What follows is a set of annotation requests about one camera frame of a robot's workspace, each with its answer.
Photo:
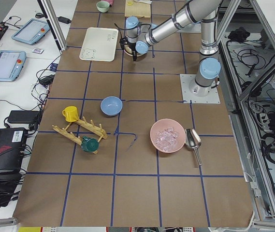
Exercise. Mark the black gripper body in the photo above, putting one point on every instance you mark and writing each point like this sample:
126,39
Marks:
132,46

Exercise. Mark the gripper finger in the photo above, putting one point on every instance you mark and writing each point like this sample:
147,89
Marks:
122,45
134,55

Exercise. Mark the white round plate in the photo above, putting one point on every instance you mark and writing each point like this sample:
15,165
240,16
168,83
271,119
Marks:
128,51

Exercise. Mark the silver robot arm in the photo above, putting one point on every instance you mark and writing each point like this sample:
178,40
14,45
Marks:
140,37

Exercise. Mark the white bear tray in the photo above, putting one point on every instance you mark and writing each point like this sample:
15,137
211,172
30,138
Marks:
99,44

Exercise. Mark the wooden cutting board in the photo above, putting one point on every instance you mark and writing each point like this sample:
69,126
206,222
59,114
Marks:
139,10

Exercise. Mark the green bowl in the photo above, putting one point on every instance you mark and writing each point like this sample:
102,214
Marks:
103,6

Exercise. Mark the pink cloth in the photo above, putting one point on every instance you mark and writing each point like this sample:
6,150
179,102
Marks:
111,2

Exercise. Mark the blue bowl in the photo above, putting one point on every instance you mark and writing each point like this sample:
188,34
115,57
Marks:
111,106

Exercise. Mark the yellow mug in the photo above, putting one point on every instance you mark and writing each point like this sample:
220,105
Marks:
70,114

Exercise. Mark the pink bowl with ice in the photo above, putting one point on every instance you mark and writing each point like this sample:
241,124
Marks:
167,135

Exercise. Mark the far teach pendant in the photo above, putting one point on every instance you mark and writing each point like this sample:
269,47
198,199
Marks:
31,32

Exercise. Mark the teach pendant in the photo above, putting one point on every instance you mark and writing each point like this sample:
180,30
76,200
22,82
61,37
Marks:
11,64
31,32

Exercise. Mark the dark green mug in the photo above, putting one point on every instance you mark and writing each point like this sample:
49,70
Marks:
89,144

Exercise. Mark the metal scoop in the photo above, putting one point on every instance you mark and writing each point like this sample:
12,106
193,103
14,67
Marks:
193,142

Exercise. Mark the black power adapter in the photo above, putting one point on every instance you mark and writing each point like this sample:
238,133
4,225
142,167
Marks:
22,117

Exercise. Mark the near teach pendant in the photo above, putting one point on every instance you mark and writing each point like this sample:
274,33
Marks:
11,64

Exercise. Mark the black laptop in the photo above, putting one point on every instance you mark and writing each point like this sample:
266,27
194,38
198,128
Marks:
12,144

